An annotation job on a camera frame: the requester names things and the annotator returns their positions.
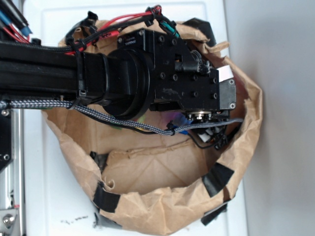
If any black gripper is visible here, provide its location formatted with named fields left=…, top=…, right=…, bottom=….
left=147, top=31, right=236, bottom=120

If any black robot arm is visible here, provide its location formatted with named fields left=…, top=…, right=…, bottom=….
left=0, top=29, right=236, bottom=120

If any brown paper bag box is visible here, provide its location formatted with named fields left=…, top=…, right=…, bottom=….
left=42, top=22, right=263, bottom=236

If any black mounting plate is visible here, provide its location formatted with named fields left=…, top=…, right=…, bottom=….
left=0, top=109, right=15, bottom=173

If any gray braided cable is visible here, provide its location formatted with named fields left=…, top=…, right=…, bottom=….
left=0, top=98, right=244, bottom=137

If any red and black wire bundle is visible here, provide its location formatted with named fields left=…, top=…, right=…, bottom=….
left=0, top=0, right=212, bottom=74

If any aluminium frame rail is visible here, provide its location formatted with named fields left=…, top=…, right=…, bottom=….
left=0, top=109, right=27, bottom=236

